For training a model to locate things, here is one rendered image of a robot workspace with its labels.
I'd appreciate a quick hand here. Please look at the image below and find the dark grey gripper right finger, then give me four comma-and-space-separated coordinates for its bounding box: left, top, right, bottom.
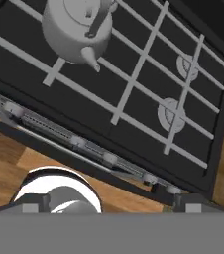
173, 192, 224, 214

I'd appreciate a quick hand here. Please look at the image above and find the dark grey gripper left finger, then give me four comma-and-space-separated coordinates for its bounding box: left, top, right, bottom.
0, 192, 52, 214

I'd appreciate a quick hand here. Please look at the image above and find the white stove knob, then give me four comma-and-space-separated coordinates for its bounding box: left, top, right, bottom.
69, 134, 87, 149
165, 184, 182, 195
4, 101, 24, 117
142, 173, 159, 187
102, 152, 119, 167

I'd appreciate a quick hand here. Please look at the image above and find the white round burner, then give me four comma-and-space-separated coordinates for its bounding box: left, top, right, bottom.
176, 54, 200, 82
157, 97, 187, 134

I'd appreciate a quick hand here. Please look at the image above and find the black stove with grey grates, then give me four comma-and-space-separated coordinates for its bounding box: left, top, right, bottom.
0, 0, 224, 203

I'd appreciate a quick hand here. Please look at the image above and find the white and black round object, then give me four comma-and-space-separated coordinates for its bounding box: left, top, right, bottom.
10, 166, 103, 214

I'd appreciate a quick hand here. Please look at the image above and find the grey metal kettle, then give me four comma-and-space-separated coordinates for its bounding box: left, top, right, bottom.
41, 0, 119, 73

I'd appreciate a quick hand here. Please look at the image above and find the silver oven door handle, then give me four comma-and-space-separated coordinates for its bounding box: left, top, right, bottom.
15, 123, 122, 174

